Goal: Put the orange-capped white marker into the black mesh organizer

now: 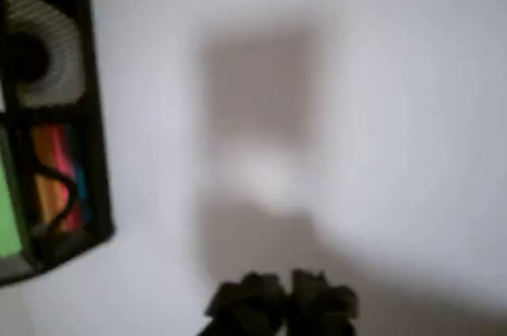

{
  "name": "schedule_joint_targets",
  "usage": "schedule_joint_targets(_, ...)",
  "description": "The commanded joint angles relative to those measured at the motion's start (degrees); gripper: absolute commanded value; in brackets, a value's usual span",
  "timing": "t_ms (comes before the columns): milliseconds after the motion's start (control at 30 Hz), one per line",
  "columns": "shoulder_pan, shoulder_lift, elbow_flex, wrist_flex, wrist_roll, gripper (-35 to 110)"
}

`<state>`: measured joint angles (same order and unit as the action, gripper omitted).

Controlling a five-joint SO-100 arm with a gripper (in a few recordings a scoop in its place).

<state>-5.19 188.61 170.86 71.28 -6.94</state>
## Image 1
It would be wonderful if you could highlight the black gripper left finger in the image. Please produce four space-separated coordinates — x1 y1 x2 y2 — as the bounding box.
200 271 292 336

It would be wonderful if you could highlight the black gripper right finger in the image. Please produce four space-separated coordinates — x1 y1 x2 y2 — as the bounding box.
291 268 360 336

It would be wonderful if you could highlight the green sticky note pad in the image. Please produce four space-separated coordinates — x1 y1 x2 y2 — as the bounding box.
0 128 24 260

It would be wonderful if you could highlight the black mesh desk organizer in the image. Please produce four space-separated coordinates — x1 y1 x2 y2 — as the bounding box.
0 0 116 288

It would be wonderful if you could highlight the white eraser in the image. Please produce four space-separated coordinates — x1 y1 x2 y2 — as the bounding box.
2 0 86 108

